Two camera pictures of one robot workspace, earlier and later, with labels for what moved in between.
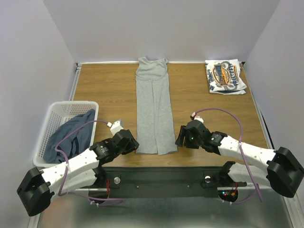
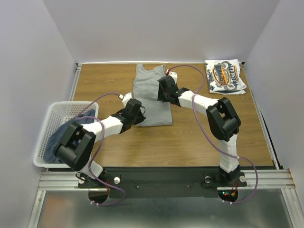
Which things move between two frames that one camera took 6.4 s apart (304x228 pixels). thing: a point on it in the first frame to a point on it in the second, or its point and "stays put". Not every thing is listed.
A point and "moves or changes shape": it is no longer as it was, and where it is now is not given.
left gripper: (133, 144) to (140, 118)
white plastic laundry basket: (57, 113) stays put
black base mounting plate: (165, 182) stays put
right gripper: (181, 137) to (163, 90)
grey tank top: (156, 133) moves or changes shape
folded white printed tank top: (224, 77) stays put
